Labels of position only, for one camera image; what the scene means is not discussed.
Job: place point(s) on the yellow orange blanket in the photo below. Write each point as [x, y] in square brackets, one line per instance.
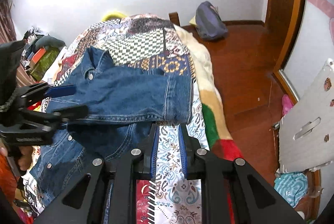
[114, 15]

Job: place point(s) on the cream fleece blanket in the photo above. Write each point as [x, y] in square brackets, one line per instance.
[218, 136]

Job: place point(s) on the patchwork patterned bedspread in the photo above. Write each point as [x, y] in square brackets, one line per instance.
[146, 42]

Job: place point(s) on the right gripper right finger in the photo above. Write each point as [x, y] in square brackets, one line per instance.
[231, 191]

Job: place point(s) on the orange box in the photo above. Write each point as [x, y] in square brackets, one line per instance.
[39, 54]

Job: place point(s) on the pink slipper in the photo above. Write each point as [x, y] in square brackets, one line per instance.
[287, 104]

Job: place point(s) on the striped maroon curtain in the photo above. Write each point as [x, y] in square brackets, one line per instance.
[7, 32]

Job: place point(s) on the blue purple bag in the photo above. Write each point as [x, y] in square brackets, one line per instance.
[208, 23]

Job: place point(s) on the white perforated board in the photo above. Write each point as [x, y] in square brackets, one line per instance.
[305, 134]

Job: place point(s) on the person's left hand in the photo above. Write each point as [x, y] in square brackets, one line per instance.
[24, 162]

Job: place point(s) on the teal cloth on floor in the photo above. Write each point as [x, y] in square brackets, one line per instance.
[293, 187]

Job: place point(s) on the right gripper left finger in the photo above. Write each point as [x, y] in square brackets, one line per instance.
[107, 190]

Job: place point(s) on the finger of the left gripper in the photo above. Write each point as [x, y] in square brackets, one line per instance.
[35, 119]
[61, 90]

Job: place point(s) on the blue denim jacket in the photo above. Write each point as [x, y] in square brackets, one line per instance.
[123, 103]

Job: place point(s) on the green cardboard box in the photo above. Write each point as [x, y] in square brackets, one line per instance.
[40, 68]

